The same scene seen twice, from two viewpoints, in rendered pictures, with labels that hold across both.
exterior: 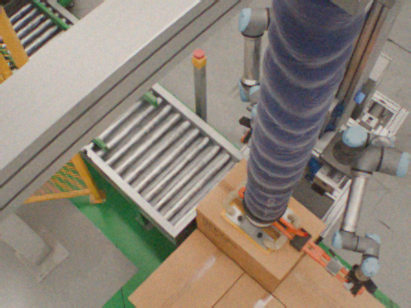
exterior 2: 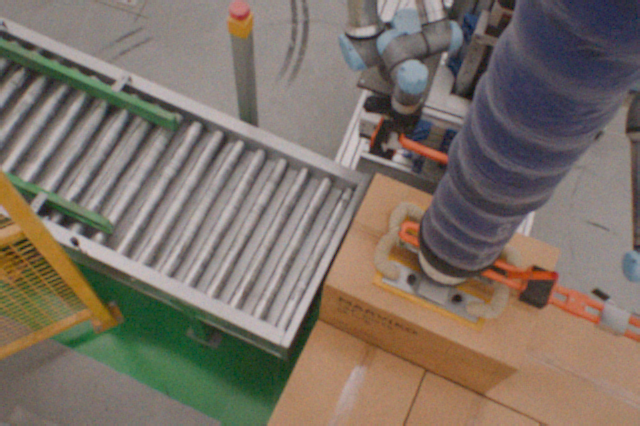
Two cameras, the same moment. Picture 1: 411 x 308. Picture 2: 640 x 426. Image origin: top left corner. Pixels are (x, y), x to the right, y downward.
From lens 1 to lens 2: 0.74 m
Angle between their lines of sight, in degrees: 10
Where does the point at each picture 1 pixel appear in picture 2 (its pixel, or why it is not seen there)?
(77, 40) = not seen: outside the picture
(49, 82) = not seen: outside the picture
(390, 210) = (597, 200)
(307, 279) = (535, 351)
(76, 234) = (86, 397)
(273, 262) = (496, 340)
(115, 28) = not seen: outside the picture
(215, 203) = (356, 266)
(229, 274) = (402, 383)
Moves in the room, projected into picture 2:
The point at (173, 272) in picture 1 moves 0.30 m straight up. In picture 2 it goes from (304, 411) to (307, 395)
